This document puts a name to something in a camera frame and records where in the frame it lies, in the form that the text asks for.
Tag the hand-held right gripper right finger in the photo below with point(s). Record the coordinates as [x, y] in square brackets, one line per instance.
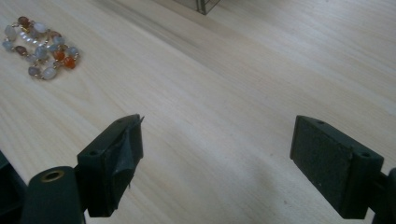
[330, 168]

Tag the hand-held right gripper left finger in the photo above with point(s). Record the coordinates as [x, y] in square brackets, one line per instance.
[109, 168]

